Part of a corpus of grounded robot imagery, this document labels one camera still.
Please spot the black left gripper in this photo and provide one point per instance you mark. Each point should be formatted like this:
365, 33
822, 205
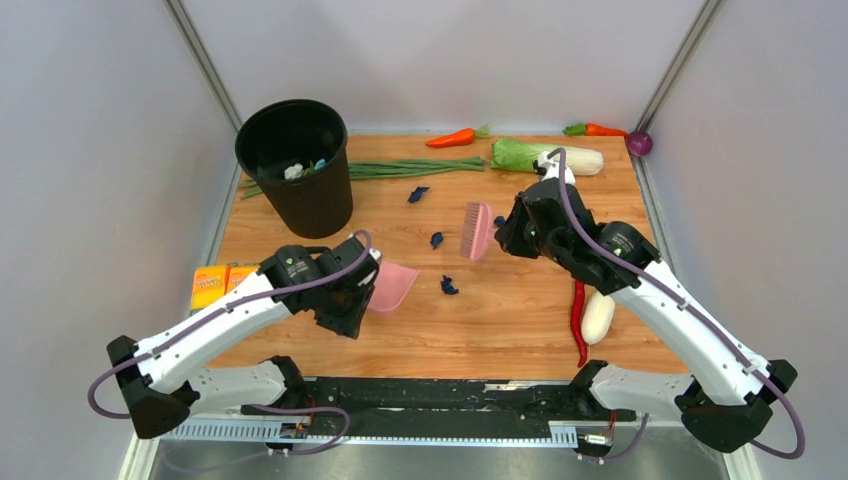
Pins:
352, 324

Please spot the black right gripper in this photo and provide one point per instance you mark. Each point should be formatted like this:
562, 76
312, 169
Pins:
507, 236

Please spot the pink dustpan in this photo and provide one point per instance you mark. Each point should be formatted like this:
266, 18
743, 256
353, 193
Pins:
393, 283

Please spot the pink hand brush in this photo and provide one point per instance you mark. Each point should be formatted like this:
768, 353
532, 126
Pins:
478, 230

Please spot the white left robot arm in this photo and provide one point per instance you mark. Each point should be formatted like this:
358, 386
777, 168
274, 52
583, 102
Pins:
164, 379

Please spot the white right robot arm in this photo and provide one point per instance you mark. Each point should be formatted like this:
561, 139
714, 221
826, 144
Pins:
725, 397

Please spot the napa cabbage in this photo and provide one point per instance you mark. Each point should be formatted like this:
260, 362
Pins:
518, 156

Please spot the red chili pepper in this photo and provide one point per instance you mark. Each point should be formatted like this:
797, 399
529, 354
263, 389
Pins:
576, 315

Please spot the blue paper scrap left-middle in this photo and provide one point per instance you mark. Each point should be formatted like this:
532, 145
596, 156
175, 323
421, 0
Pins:
436, 240

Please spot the white radish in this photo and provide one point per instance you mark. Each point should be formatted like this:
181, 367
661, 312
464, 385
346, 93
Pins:
597, 318

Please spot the blue paper scrap lower-middle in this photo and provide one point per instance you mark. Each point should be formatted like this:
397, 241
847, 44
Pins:
447, 286

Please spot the orange carrot right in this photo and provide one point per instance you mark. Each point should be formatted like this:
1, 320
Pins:
593, 129

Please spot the orange carrot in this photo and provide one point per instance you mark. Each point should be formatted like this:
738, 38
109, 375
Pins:
593, 129
463, 137

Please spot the orange carrot left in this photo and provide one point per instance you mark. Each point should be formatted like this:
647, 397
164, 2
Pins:
463, 137

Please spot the blue paper scrap top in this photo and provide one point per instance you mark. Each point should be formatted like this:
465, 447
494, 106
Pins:
417, 194

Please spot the purple onion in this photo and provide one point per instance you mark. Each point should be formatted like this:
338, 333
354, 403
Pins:
639, 143

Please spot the orange yellow snack box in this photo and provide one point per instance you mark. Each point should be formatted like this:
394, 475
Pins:
209, 284

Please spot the white paper in bin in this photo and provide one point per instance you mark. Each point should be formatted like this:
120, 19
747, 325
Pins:
294, 171

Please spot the green scallions bunch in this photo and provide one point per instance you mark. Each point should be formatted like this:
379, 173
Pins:
401, 168

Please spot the black trash bin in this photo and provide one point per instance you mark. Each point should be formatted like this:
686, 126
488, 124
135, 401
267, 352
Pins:
295, 151

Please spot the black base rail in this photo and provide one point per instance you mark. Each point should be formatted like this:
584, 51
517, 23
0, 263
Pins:
446, 408

